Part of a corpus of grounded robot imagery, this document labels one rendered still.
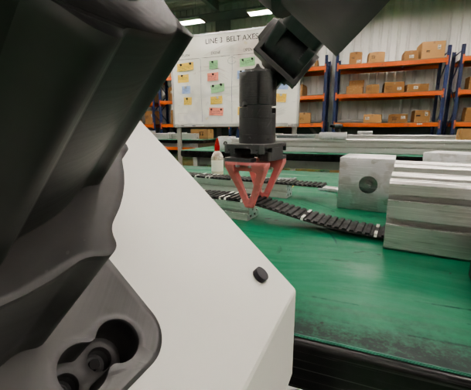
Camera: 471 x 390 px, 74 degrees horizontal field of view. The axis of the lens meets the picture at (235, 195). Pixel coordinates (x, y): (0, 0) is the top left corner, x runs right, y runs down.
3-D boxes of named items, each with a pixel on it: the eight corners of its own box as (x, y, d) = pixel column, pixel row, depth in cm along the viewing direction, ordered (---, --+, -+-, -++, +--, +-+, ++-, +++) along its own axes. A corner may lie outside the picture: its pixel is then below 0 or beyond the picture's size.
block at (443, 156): (414, 195, 70) (419, 152, 68) (432, 189, 77) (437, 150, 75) (468, 203, 63) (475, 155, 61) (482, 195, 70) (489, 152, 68)
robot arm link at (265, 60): (275, 12, 44) (322, 55, 44) (274, 36, 55) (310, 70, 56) (220, 81, 46) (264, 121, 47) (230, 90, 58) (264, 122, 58)
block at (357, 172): (334, 210, 57) (337, 158, 55) (345, 197, 68) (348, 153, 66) (388, 217, 53) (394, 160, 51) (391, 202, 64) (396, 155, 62)
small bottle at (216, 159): (216, 175, 102) (216, 138, 99) (225, 176, 100) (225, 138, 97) (209, 176, 99) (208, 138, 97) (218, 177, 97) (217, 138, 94)
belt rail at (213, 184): (25, 171, 111) (24, 162, 110) (37, 169, 114) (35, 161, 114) (285, 198, 67) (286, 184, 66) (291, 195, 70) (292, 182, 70)
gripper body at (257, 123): (287, 153, 53) (288, 107, 51) (263, 158, 44) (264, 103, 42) (251, 152, 56) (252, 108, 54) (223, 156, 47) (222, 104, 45)
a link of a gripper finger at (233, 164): (281, 203, 52) (282, 146, 50) (264, 213, 46) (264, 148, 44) (244, 199, 55) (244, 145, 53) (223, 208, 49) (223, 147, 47)
